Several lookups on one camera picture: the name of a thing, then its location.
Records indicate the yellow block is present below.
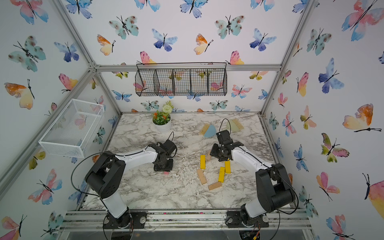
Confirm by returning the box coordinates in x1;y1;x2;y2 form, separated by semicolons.
218;167;226;183
225;161;231;174
200;155;206;170

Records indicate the natural wood block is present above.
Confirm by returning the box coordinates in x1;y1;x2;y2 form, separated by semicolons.
197;169;207;185
206;150;212;162
208;182;223;191

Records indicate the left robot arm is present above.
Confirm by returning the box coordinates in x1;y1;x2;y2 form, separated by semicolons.
85;140;178;230

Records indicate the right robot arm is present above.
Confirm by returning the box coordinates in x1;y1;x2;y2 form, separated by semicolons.
210;130;298;227

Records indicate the white potted artificial plant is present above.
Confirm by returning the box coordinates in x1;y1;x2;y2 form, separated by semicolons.
152;101;174;134

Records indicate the natural wood block bottom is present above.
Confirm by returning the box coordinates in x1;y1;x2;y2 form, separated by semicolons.
208;182;223;191

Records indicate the black wire wall basket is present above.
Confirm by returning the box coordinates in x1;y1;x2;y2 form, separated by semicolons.
134;62;228;97

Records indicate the white mesh wall basket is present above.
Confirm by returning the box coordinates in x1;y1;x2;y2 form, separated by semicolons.
39;99;105;158

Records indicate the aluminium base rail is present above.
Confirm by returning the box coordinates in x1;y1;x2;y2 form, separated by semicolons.
61;209;312;232

